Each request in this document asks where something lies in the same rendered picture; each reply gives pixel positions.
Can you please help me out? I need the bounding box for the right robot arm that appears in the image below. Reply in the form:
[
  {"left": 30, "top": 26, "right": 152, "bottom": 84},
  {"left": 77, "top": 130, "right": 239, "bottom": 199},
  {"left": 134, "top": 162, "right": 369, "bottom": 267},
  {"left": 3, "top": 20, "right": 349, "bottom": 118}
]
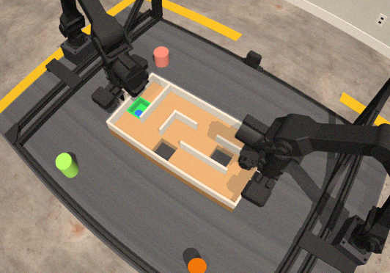
[{"left": 59, "top": 0, "right": 149, "bottom": 98}]

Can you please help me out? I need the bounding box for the lime green cylinder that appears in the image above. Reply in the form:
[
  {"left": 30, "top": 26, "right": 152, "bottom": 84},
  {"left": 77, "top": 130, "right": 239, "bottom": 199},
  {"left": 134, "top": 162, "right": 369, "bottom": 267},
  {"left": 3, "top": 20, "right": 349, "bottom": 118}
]
[{"left": 56, "top": 153, "right": 78, "bottom": 178}]

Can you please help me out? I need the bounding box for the salmon pink cylinder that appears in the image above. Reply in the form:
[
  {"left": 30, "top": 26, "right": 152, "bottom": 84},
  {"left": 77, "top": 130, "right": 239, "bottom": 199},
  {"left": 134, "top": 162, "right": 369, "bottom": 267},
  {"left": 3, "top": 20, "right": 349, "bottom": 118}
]
[{"left": 154, "top": 47, "right": 169, "bottom": 68}]

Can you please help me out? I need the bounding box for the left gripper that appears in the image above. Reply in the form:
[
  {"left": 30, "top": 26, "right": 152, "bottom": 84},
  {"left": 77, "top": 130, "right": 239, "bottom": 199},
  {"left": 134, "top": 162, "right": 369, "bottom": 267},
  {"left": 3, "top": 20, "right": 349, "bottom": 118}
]
[{"left": 241, "top": 154, "right": 287, "bottom": 207}]

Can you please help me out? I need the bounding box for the wooden maze board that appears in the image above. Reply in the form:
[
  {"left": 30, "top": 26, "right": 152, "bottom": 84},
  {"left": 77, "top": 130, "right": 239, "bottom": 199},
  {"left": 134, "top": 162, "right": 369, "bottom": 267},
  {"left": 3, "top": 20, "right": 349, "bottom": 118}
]
[{"left": 106, "top": 72, "right": 257, "bottom": 212}]

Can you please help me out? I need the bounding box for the orange cylinder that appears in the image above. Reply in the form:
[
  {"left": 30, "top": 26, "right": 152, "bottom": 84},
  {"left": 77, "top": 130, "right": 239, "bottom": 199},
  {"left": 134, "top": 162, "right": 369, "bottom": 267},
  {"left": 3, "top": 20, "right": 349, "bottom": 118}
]
[{"left": 188, "top": 258, "right": 207, "bottom": 273}]

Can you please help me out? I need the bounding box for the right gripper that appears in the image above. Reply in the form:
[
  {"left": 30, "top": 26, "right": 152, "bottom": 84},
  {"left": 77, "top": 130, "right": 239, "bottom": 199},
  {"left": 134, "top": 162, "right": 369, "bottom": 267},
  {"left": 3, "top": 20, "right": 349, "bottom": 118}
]
[{"left": 92, "top": 54, "right": 148, "bottom": 109}]

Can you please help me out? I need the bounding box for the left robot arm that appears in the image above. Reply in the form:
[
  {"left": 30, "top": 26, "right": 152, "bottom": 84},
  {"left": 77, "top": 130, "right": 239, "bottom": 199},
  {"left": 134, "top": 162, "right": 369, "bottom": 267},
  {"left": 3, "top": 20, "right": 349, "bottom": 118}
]
[{"left": 235, "top": 114, "right": 390, "bottom": 255}]

